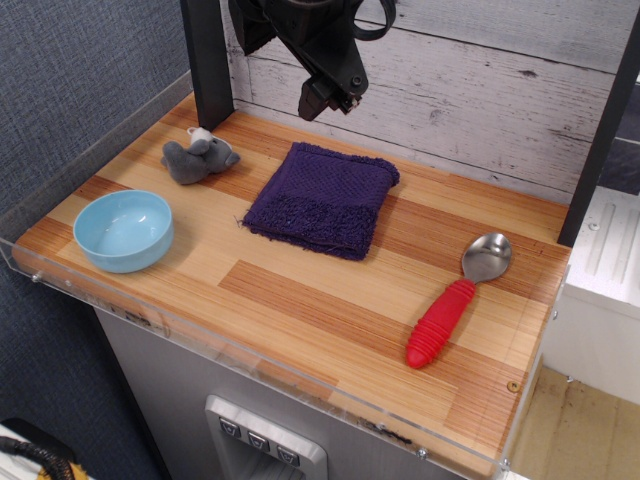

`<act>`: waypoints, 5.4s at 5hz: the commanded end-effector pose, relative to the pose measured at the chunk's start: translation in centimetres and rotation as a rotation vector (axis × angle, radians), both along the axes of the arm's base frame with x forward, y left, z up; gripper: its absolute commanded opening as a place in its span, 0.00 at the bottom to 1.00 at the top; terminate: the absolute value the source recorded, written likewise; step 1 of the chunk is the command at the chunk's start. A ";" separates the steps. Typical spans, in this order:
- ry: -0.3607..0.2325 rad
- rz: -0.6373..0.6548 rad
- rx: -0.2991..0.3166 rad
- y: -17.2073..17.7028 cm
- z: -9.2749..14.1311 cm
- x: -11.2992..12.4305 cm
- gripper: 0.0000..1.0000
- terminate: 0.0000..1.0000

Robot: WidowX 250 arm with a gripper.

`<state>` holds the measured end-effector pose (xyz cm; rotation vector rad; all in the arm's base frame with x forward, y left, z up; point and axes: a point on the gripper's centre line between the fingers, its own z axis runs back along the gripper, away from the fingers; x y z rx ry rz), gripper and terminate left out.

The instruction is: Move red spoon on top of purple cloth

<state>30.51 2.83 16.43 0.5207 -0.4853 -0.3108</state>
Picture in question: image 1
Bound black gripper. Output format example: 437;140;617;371
273;14;368;121

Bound red handled metal spoon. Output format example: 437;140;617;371
405;232;512;369

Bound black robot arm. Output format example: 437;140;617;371
228;1;368;121

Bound purple folded cloth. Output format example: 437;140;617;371
243;142;400;261

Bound grey plush toy animal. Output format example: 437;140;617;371
161;127;241;185

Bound light blue bowl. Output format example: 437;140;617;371
73;190;174;274

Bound clear acrylic table guard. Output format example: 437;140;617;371
8;81;569;479

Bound grey cabinet with button panel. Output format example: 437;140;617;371
97;311;457;479

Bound black and yellow bag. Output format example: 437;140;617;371
1;418;91;479

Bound black cable loop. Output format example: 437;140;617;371
349;0;401;42

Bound black left vertical post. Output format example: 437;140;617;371
180;0;234;130

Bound black vertical post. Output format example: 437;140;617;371
180;0;234;130
557;13;639;247

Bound black right vertical post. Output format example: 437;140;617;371
557;13;639;247

